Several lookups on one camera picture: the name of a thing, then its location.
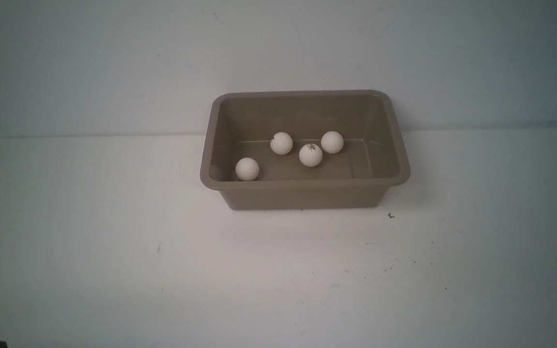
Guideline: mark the brown plastic bin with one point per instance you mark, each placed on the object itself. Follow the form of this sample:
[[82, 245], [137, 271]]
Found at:
[[373, 158]]

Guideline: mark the white ping-pong ball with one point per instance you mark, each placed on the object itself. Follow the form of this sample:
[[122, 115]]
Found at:
[[281, 143], [332, 142], [247, 169], [310, 155]]

